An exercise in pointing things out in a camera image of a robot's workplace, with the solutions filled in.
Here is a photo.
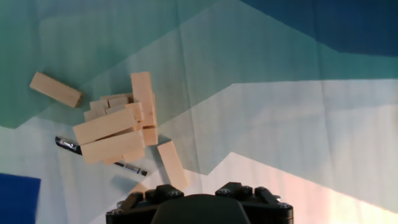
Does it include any blue square sheet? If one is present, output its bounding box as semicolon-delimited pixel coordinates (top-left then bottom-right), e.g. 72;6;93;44
0;172;42;224

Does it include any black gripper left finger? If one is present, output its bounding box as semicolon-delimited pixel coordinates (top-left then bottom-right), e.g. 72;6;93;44
105;183;185;224

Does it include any black pen silver clip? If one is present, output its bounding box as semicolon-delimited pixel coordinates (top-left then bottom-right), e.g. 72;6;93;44
55;136;149;177

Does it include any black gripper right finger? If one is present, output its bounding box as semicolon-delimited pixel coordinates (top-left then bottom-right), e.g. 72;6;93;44
215;182;294;224

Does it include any blue teal white tablecloth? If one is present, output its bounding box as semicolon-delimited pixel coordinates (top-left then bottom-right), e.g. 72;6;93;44
0;0;398;224

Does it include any light wooden Jenga block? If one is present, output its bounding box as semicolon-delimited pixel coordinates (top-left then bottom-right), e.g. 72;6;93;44
157;140;190;190
89;98;109;118
107;96;130;109
83;109;98;123
29;71;84;109
125;101;145;123
142;126;159;146
102;155;124;166
129;182;150;195
104;104;127;116
72;107;139;146
123;149;146;163
130;71;158;128
80;129;146;165

